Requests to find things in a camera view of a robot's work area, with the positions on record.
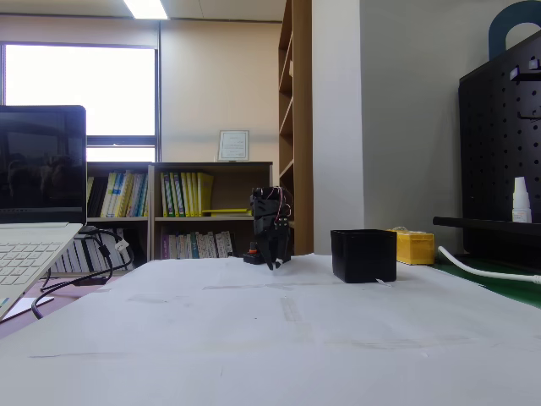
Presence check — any black square container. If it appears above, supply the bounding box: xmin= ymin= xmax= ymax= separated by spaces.
xmin=330 ymin=228 xmax=398 ymax=284

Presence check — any yellow box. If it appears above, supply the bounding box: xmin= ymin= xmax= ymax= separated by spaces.
xmin=386 ymin=227 xmax=435 ymax=266

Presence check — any low wooden bookshelf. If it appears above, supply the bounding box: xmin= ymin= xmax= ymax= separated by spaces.
xmin=150 ymin=161 xmax=274 ymax=261
xmin=85 ymin=161 xmax=154 ymax=274

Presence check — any framed white certificate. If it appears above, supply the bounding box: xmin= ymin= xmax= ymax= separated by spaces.
xmin=218 ymin=129 xmax=250 ymax=163

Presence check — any white paper table cover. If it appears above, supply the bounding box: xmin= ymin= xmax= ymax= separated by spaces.
xmin=0 ymin=253 xmax=541 ymax=406

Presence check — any tall wooden bookshelf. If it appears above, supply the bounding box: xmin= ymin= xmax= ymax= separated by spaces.
xmin=277 ymin=0 xmax=314 ymax=257

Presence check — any black binder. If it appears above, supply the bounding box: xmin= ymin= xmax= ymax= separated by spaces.
xmin=89 ymin=176 xmax=110 ymax=219

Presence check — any green mat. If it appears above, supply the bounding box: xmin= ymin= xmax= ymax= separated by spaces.
xmin=426 ymin=253 xmax=541 ymax=310

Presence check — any black pegboard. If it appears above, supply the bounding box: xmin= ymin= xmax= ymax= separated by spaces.
xmin=458 ymin=29 xmax=541 ymax=267

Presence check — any white laptop with dark screen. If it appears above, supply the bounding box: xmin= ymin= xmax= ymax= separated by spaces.
xmin=0 ymin=104 xmax=88 ymax=322

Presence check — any white card with coloured edge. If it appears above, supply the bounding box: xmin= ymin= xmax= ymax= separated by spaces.
xmin=4 ymin=296 xmax=56 ymax=319

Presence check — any white plastic bottle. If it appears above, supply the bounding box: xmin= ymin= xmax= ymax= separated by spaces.
xmin=511 ymin=176 xmax=533 ymax=224

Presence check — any ceiling light panel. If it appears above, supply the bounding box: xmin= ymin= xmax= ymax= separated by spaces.
xmin=122 ymin=0 xmax=170 ymax=20

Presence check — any dark blue arch panel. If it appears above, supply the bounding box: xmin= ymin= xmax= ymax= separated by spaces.
xmin=488 ymin=0 xmax=541 ymax=61

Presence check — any thin black cable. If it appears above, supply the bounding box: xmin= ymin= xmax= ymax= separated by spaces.
xmin=96 ymin=228 xmax=136 ymax=272

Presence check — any thick black cable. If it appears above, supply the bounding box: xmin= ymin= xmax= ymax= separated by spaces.
xmin=31 ymin=228 xmax=116 ymax=321

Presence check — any thick white cable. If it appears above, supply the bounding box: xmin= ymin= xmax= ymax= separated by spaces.
xmin=437 ymin=245 xmax=541 ymax=285

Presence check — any black shelf rail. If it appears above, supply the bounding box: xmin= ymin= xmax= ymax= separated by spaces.
xmin=432 ymin=216 xmax=541 ymax=238

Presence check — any window with dark frame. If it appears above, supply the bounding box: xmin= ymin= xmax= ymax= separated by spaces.
xmin=0 ymin=41 xmax=161 ymax=164

